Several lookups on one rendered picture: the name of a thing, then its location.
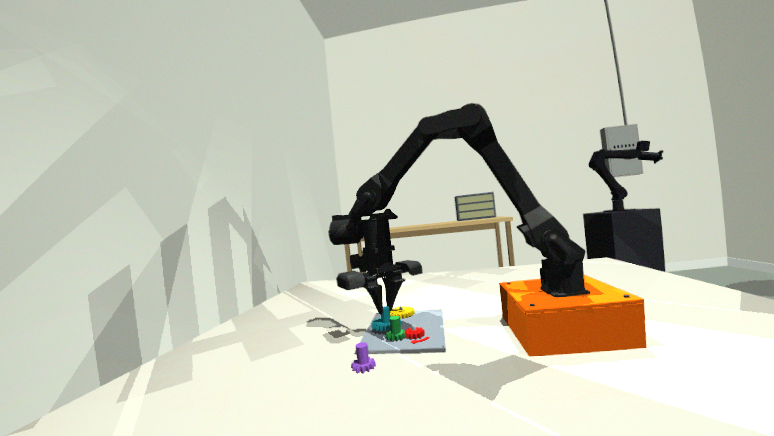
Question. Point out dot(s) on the red gear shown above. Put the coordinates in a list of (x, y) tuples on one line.
[(414, 333)]

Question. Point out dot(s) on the teal gear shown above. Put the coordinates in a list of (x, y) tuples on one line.
[(383, 323)]

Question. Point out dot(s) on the purple gear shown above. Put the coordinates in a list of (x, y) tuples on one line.
[(363, 362)]

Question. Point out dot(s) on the green gear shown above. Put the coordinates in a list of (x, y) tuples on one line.
[(396, 333)]

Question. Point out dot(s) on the yellow gear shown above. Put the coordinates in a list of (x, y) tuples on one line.
[(406, 312)]

